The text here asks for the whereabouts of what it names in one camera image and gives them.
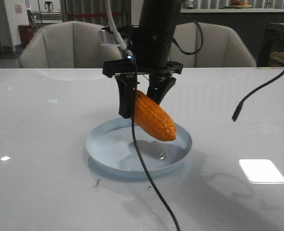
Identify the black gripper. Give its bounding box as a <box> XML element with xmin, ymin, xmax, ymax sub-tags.
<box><xmin>102</xmin><ymin>59</ymin><xmax>183</xmax><ymax>118</ymax></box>

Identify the orange corn cob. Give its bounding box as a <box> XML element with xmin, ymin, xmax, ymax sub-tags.
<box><xmin>133</xmin><ymin>90</ymin><xmax>177</xmax><ymax>141</ymax></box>

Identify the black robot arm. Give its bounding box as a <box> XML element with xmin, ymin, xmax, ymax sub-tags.
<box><xmin>103</xmin><ymin>0</ymin><xmax>183</xmax><ymax>118</ymax></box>

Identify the light blue plate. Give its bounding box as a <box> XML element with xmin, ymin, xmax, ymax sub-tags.
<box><xmin>86</xmin><ymin>118</ymin><xmax>193</xmax><ymax>179</ymax></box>

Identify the right grey upholstered chair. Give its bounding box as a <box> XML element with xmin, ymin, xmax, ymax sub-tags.
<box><xmin>169</xmin><ymin>22</ymin><xmax>256</xmax><ymax>68</ymax></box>

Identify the grey upholstered chair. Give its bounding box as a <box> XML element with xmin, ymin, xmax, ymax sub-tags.
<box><xmin>19</xmin><ymin>21</ymin><xmax>122</xmax><ymax>68</ymax></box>
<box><xmin>169</xmin><ymin>22</ymin><xmax>256</xmax><ymax>68</ymax></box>

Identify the red barrier belt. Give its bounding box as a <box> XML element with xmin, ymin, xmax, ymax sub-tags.
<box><xmin>66</xmin><ymin>12</ymin><xmax>125</xmax><ymax>18</ymax></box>

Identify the left grey upholstered chair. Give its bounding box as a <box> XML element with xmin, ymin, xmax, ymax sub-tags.
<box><xmin>19</xmin><ymin>21</ymin><xmax>122</xmax><ymax>68</ymax></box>

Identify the fruit bowl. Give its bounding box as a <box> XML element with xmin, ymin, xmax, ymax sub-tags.
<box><xmin>230</xmin><ymin>0</ymin><xmax>252</xmax><ymax>9</ymax></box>

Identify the dark grey counter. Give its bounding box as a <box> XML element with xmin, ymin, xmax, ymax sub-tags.
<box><xmin>177</xmin><ymin>10</ymin><xmax>284</xmax><ymax>67</ymax></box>

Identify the metal shelf cart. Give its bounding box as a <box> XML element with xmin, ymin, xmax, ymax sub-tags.
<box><xmin>25</xmin><ymin>0</ymin><xmax>62</xmax><ymax>28</ymax></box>

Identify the red trash bin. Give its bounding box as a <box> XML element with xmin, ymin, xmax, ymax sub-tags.
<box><xmin>18</xmin><ymin>25</ymin><xmax>34</xmax><ymax>48</ymax></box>

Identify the dark appliance at right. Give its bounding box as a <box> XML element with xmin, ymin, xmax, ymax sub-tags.
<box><xmin>257</xmin><ymin>23</ymin><xmax>284</xmax><ymax>67</ymax></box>

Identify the white cable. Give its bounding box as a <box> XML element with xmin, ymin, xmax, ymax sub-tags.
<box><xmin>105</xmin><ymin>0</ymin><xmax>129</xmax><ymax>52</ymax></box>

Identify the black dangling cable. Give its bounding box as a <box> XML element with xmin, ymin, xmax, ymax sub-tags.
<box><xmin>231</xmin><ymin>36</ymin><xmax>284</xmax><ymax>122</ymax></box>

